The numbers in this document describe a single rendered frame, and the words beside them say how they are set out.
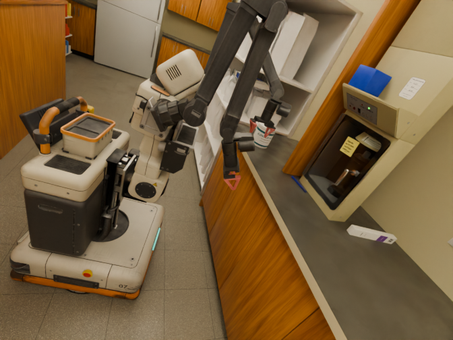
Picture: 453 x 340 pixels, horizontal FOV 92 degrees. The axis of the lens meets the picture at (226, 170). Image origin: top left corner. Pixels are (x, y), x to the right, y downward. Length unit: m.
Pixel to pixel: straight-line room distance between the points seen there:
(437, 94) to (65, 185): 1.44
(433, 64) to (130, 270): 1.64
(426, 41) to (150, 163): 1.22
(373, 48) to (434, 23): 0.21
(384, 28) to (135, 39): 4.82
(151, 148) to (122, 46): 4.62
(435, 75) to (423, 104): 0.10
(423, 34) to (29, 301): 2.20
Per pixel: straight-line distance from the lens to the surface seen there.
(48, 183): 1.14
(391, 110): 1.04
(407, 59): 1.24
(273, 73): 1.21
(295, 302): 1.03
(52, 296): 1.70
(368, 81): 1.15
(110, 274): 1.44
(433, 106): 1.13
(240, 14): 0.76
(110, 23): 5.60
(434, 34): 1.23
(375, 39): 1.33
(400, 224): 1.55
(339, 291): 0.94
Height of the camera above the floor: 1.50
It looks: 30 degrees down
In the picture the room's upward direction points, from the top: 24 degrees clockwise
